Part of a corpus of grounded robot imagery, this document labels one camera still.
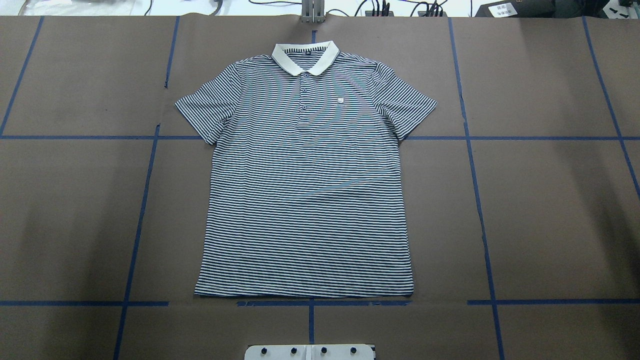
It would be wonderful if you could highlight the navy white striped polo shirt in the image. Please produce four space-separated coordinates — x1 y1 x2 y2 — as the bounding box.
174 41 438 299

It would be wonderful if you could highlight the black power box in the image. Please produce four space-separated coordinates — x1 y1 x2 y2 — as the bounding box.
473 0 556 18

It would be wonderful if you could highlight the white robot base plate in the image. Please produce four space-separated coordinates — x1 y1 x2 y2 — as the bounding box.
244 343 377 360

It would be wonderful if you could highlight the aluminium frame post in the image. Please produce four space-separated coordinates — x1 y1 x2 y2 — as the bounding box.
301 0 326 24

